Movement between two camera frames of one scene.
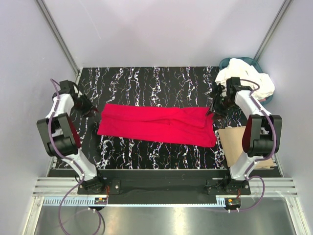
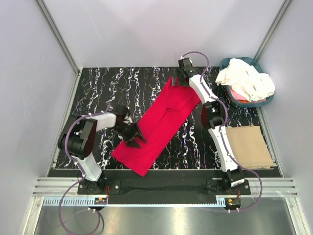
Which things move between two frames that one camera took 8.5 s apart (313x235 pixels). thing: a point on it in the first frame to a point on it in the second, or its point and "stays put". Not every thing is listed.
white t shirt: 247,73 stays put
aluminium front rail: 275,187 stays put
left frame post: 58,36 stays put
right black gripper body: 221,105 to 180,82
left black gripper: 90,106 to 134,132
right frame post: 275,23 stays put
